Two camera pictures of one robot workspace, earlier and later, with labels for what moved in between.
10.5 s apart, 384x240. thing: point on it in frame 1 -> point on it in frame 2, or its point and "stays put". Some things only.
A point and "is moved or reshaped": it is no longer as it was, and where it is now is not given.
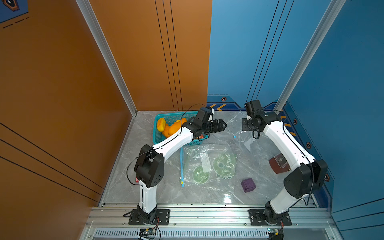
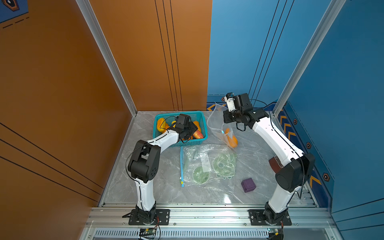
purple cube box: [248, 185] stays put
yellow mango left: [161, 124] stays put
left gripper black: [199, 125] -> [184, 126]
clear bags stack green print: [207, 165] stays put
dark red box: [279, 164] stays put
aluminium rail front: [105, 216] stays put
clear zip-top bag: [262, 147] -> [215, 123]
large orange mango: [174, 128] is moved or reshaped
